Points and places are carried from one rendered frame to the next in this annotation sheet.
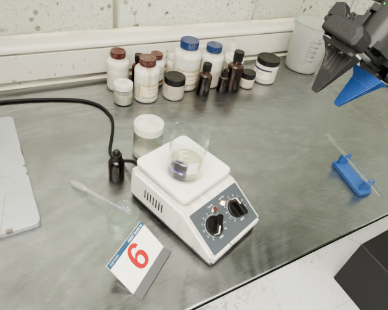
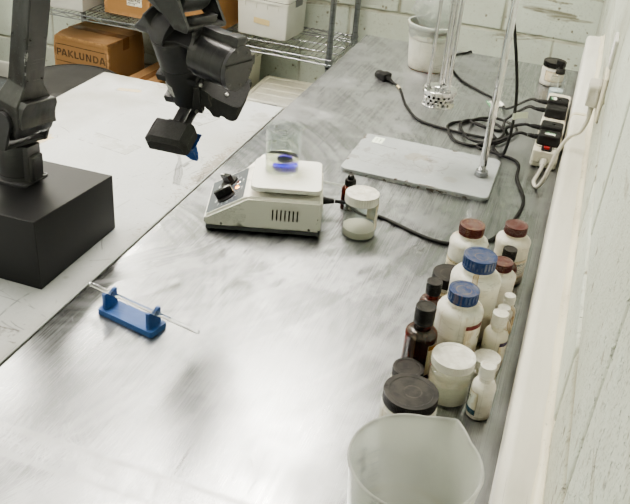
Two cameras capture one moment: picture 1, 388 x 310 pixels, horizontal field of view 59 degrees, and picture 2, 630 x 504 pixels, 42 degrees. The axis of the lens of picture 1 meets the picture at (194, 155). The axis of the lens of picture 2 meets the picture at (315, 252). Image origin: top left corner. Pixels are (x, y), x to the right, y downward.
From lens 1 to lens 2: 1.65 m
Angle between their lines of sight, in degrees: 100
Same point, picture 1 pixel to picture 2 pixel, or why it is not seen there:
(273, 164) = (235, 287)
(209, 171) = (264, 177)
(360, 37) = not seen: hidden behind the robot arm
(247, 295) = (175, 195)
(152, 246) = not seen: hidden behind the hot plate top
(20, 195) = (374, 169)
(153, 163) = (307, 165)
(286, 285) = (151, 210)
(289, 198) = (191, 262)
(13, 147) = (436, 184)
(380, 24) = not seen: hidden behind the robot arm
